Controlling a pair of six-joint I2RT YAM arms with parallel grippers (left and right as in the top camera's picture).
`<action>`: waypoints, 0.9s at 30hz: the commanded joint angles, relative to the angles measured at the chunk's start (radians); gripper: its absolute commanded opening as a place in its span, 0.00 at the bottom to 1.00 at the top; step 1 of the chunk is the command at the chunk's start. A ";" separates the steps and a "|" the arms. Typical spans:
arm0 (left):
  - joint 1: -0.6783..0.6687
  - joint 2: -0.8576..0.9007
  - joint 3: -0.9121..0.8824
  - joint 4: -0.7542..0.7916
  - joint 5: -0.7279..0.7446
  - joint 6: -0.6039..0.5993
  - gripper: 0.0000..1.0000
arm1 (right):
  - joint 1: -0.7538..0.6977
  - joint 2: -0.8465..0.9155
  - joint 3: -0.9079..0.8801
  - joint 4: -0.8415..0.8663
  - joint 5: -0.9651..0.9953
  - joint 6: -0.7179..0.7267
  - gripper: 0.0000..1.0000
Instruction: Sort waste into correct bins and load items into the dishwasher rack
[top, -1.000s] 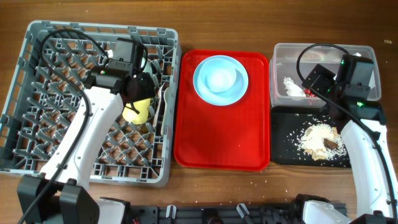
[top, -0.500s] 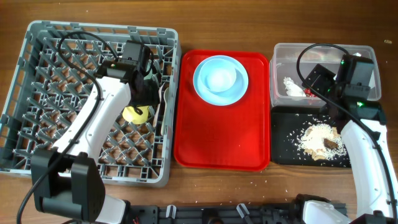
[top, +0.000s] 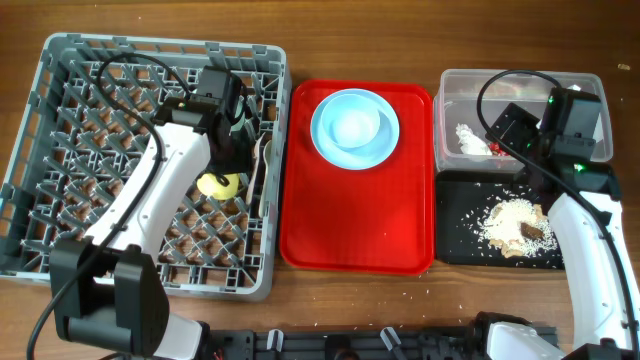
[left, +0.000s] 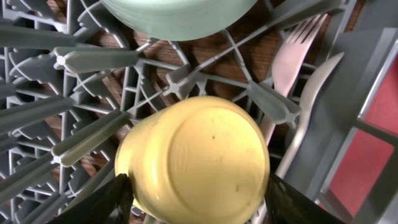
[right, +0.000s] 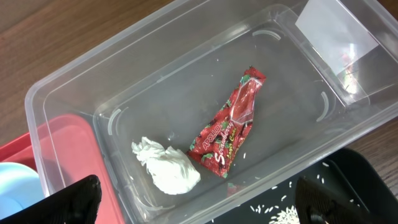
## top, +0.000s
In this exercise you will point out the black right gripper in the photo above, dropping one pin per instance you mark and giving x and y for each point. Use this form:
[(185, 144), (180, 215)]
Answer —
[(524, 123)]

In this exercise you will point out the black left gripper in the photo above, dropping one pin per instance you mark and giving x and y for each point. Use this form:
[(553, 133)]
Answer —
[(244, 161)]

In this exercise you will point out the white plastic spoon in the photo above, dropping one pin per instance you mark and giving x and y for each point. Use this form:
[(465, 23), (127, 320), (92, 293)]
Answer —
[(267, 158)]

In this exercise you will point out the yellow plastic cup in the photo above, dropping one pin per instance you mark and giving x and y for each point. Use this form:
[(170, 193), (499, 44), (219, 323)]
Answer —
[(211, 186)]

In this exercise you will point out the white napkin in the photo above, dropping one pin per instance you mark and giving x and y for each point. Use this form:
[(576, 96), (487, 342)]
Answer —
[(470, 143)]

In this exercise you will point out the rice and food scraps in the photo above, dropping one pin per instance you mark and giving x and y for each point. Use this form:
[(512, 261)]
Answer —
[(509, 220)]

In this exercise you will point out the light blue bowl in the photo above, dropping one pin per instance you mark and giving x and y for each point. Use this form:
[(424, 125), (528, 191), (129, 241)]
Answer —
[(350, 120)]

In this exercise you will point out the green bowl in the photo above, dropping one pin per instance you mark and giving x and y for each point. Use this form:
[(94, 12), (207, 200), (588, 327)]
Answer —
[(240, 115)]

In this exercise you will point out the red strawberry snack wrapper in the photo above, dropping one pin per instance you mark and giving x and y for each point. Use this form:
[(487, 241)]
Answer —
[(497, 150)]

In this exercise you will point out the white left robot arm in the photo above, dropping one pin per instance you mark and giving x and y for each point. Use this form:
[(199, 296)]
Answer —
[(105, 288)]

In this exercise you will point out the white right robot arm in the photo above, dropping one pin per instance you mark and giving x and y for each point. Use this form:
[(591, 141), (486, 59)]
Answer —
[(582, 203)]

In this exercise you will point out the black waste tray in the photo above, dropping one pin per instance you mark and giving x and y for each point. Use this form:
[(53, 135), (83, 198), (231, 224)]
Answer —
[(464, 201)]

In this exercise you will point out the grey dishwasher rack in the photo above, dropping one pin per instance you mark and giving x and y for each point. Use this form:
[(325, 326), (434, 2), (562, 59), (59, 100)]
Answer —
[(77, 146)]

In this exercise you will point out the clear plastic bin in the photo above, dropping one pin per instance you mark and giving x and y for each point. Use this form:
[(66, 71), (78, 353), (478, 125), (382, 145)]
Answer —
[(454, 107)]

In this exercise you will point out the light blue plate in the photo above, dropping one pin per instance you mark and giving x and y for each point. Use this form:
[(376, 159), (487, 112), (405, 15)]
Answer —
[(367, 156)]

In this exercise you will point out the red plastic tray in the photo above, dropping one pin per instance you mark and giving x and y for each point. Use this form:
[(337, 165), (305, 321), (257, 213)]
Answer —
[(378, 220)]

